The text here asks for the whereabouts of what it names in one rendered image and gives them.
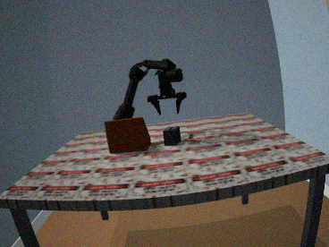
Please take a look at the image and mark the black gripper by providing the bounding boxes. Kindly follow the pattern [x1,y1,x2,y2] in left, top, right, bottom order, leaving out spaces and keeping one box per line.
[147,82,187,115]

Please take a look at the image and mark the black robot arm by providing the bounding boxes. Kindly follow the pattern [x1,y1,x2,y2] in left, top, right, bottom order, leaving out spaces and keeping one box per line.
[113,58,182,120]

